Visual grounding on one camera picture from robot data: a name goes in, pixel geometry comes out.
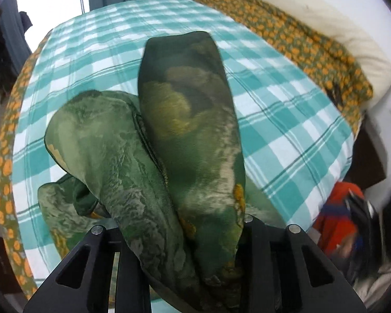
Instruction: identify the teal checked blanket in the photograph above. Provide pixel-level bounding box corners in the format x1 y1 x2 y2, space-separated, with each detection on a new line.
11 0 355 300

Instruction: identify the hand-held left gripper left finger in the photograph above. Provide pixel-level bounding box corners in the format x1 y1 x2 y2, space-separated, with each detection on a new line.
23 225 151 313

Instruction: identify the red and blue clothing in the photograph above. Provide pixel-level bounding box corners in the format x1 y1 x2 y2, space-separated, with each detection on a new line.
312 182 363 259

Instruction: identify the white cloth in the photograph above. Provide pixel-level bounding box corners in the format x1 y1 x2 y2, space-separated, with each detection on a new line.
355 252 391 313

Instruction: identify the narrow blue curtain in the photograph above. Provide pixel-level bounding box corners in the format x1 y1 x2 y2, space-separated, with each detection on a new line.
0 2 33 70

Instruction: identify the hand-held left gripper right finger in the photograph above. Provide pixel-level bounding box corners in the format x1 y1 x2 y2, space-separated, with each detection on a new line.
237 214 368 313

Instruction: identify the cream pillow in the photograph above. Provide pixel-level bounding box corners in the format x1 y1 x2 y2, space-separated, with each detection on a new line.
241 0 391 111

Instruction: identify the green printed garment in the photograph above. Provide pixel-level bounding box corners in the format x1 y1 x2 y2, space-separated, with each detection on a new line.
37 31 287 313

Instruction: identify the dark hanging cloth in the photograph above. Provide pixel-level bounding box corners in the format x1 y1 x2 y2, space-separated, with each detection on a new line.
19 11 34 34

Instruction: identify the dark wooden furniture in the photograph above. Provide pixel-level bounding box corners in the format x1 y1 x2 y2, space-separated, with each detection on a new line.
351 127 388 190
0 233 24 302

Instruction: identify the black bag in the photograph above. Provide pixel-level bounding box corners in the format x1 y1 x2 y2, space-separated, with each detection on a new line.
343 192 383 286

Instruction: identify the orange floral bedsheet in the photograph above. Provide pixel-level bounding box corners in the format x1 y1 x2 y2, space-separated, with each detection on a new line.
0 0 375 300

